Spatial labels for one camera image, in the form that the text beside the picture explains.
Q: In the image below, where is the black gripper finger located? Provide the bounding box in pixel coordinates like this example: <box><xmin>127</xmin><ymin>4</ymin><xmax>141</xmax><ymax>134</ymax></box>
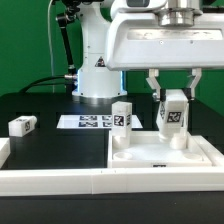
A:
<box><xmin>146</xmin><ymin>69</ymin><xmax>166</xmax><ymax>102</ymax></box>
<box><xmin>184</xmin><ymin>68</ymin><xmax>202</xmax><ymax>100</ymax></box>

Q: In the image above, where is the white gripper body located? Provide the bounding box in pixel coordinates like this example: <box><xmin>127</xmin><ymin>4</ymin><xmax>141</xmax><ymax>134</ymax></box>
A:
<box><xmin>104</xmin><ymin>0</ymin><xmax>224</xmax><ymax>70</ymax></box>

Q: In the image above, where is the white square tabletop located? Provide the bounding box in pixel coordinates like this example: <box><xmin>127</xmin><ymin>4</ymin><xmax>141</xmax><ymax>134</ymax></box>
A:
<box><xmin>107</xmin><ymin>131</ymin><xmax>212</xmax><ymax>168</ymax></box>

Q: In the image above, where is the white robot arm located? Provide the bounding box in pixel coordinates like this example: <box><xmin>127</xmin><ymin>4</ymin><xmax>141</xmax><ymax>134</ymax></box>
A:
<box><xmin>55</xmin><ymin>0</ymin><xmax>224</xmax><ymax>102</ymax></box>

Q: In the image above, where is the white U-shaped obstacle fence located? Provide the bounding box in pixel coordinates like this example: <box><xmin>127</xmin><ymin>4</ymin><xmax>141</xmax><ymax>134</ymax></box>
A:
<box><xmin>0</xmin><ymin>136</ymin><xmax>224</xmax><ymax>196</ymax></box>

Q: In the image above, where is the black cable bundle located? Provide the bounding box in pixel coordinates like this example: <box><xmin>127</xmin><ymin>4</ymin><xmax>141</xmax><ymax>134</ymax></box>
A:
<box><xmin>18</xmin><ymin>75</ymin><xmax>79</xmax><ymax>94</ymax></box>

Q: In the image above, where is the white thin cable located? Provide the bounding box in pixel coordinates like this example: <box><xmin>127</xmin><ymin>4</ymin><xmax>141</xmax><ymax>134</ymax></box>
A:
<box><xmin>47</xmin><ymin>0</ymin><xmax>56</xmax><ymax>94</ymax></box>

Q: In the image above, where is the white marker base plate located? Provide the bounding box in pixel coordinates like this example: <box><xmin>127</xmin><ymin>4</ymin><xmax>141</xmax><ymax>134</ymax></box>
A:
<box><xmin>57</xmin><ymin>115</ymin><xmax>142</xmax><ymax>129</ymax></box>

